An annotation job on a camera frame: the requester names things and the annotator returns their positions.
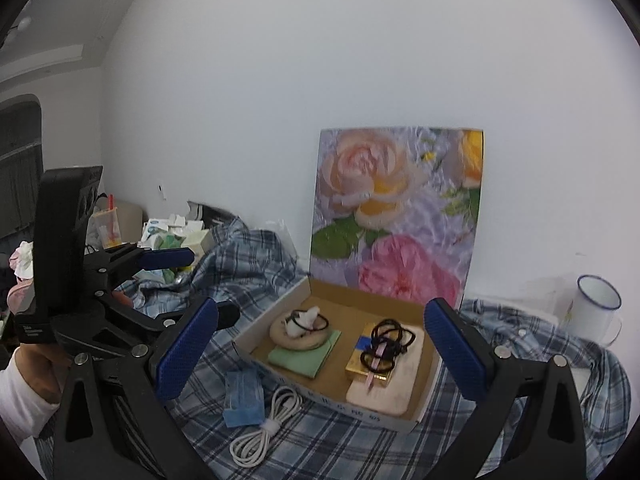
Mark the clear container with red items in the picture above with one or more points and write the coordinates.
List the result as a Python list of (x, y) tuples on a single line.
[(106, 222)]

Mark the floral printed box lid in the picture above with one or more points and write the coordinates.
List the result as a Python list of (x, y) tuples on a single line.
[(400, 210)]

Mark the blue face mask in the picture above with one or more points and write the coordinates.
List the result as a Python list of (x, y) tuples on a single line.
[(242, 405)]

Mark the beige phone case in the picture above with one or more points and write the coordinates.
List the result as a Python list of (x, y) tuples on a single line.
[(395, 390)]

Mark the green folded cloth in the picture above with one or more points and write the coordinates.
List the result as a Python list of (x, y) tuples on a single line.
[(305, 362)]

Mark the green patterned packet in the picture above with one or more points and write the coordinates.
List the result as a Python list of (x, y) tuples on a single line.
[(162, 260)]

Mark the person's left hand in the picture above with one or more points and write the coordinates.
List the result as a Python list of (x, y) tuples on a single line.
[(35, 370)]

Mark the white box with blue logo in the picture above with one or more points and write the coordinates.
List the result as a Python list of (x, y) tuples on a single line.
[(156, 230)]

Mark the blue plaid shirt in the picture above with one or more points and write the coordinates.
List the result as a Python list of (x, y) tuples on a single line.
[(325, 450)]

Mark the person's left forearm white sleeve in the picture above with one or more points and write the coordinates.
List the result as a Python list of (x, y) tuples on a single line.
[(22, 410)]

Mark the cream carton box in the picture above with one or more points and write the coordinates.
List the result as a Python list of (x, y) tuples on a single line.
[(197, 245)]

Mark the round beige pad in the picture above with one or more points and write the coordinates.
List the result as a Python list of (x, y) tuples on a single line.
[(300, 344)]

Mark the small yellow and blue box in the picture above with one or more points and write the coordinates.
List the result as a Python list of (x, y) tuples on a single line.
[(357, 367)]

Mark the white enamel mug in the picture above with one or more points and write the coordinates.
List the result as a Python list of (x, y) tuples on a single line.
[(592, 320)]

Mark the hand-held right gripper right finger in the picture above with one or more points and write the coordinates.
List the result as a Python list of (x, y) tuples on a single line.
[(455, 355)]

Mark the clear plastic bag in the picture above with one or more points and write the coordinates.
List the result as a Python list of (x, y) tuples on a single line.
[(280, 240)]

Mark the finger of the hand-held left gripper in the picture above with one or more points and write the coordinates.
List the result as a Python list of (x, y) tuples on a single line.
[(165, 258), (135, 317)]

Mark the small white soft lump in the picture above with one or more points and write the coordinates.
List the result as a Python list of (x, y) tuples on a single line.
[(302, 320)]

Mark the torn black and white box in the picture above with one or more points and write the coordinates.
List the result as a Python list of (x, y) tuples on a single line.
[(210, 212)]

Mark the cardboard box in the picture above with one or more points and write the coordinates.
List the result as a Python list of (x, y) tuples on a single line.
[(345, 345)]

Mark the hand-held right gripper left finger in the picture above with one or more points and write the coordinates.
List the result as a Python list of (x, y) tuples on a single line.
[(186, 355)]

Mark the pink and white cloth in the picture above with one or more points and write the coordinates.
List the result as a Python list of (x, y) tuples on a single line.
[(22, 270)]

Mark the dark curtain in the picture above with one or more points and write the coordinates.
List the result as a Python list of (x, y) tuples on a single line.
[(20, 170)]

